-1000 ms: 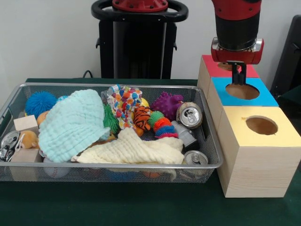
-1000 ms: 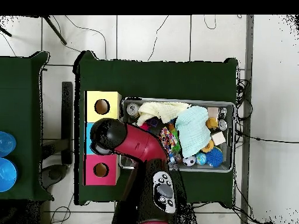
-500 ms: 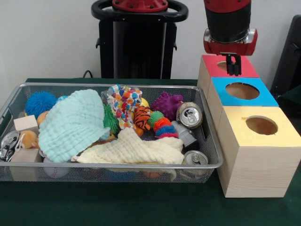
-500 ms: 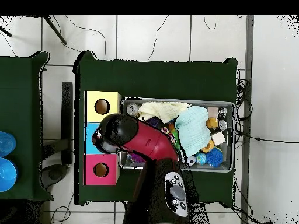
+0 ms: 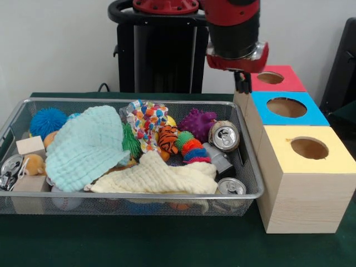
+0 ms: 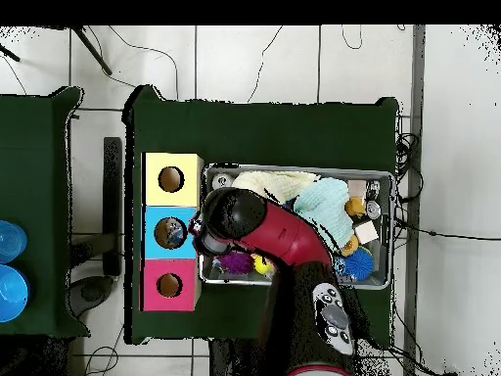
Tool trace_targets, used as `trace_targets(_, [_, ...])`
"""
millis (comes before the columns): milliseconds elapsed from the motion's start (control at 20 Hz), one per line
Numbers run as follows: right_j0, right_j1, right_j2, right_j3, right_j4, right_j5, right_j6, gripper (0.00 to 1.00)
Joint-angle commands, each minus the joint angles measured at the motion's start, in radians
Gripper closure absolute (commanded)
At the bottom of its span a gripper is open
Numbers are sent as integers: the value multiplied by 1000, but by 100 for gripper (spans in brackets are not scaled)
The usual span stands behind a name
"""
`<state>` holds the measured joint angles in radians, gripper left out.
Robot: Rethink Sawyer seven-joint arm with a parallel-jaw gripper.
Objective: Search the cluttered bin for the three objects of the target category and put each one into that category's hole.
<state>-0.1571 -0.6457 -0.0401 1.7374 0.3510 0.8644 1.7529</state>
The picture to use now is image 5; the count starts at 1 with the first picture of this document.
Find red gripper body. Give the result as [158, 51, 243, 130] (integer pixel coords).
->
[206, 41, 270, 74]

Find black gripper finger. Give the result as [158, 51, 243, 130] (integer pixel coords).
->
[243, 71, 253, 93]
[234, 71, 244, 93]

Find mint green cloth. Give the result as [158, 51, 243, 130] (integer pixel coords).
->
[44, 105, 131, 192]

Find wooden box with three holes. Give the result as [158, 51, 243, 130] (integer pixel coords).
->
[233, 65, 356, 234]

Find crushed drink can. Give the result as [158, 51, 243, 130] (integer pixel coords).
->
[207, 121, 240, 153]

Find purple spiky ball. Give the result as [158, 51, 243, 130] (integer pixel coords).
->
[177, 108, 217, 143]

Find rainbow spiky caterpillar toy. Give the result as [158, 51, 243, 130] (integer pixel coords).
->
[174, 130, 212, 165]

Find tiger plush toy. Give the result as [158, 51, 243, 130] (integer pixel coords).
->
[157, 125, 179, 162]

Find black chair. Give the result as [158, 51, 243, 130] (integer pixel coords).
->
[319, 17, 356, 112]

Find white cloth with colourful dots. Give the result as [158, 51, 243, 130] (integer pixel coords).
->
[126, 100, 170, 153]

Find silver drink can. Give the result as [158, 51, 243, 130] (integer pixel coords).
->
[217, 177, 247, 195]

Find dark green tablecloth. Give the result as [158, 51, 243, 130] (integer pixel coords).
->
[0, 91, 356, 267]
[329, 100, 356, 133]

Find crumpled clear plastic bottle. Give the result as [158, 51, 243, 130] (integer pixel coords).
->
[119, 99, 144, 118]

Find cream cloth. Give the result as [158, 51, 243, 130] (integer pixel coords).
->
[90, 151, 219, 195]

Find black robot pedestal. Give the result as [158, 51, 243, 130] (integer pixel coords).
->
[107, 0, 223, 94]

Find wire mesh bin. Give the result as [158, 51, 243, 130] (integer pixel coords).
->
[0, 97, 265, 217]

